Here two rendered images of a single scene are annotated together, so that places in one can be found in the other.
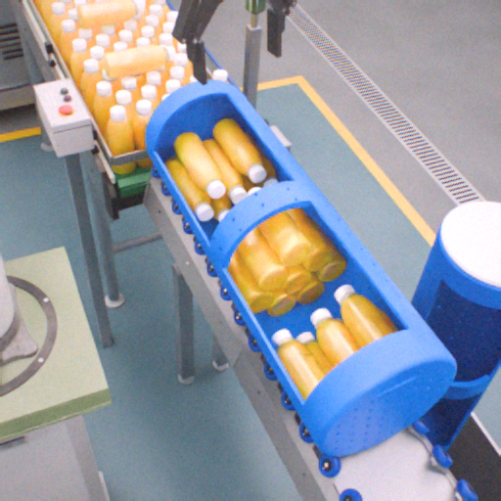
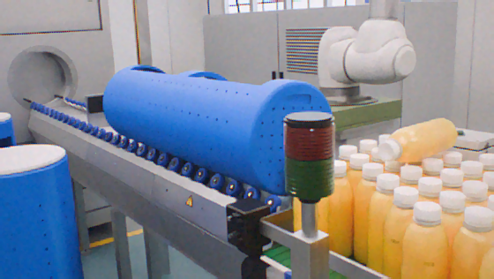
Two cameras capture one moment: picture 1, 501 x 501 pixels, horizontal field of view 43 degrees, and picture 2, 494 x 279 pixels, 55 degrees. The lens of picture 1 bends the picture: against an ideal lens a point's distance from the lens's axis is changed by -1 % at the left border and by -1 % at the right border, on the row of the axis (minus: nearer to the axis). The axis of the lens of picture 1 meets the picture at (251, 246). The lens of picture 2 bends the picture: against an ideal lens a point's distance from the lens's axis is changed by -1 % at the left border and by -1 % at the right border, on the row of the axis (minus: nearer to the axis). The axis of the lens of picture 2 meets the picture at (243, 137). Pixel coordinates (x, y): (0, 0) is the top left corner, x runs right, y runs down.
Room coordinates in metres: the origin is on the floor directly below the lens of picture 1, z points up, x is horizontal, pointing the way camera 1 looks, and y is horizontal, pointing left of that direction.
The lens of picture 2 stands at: (2.44, -0.11, 1.38)
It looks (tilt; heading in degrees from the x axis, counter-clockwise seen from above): 14 degrees down; 172
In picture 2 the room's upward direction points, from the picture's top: 2 degrees counter-clockwise
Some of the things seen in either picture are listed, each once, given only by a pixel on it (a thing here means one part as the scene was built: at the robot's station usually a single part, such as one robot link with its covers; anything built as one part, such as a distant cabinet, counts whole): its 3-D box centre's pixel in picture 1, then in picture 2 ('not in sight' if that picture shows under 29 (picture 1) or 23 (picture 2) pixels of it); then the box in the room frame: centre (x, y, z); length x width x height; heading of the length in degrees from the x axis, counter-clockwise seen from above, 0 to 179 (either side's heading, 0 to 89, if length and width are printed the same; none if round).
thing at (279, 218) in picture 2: (183, 144); (327, 200); (1.43, 0.21, 0.96); 0.40 x 0.01 x 0.03; 119
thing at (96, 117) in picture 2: not in sight; (98, 110); (0.20, -0.48, 1.00); 0.10 x 0.04 x 0.15; 119
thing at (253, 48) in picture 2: not in sight; (304, 105); (-1.15, 0.85, 0.72); 2.15 x 0.54 x 1.45; 27
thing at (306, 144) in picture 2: not in sight; (309, 139); (1.87, 0.05, 1.23); 0.06 x 0.06 x 0.04
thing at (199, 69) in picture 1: (198, 60); not in sight; (0.84, 0.10, 1.59); 0.03 x 0.01 x 0.07; 37
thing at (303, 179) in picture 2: (255, 0); (309, 172); (1.87, 0.05, 1.18); 0.06 x 0.06 x 0.05
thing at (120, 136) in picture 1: (120, 142); not in sight; (1.38, 0.38, 0.99); 0.07 x 0.07 x 0.18
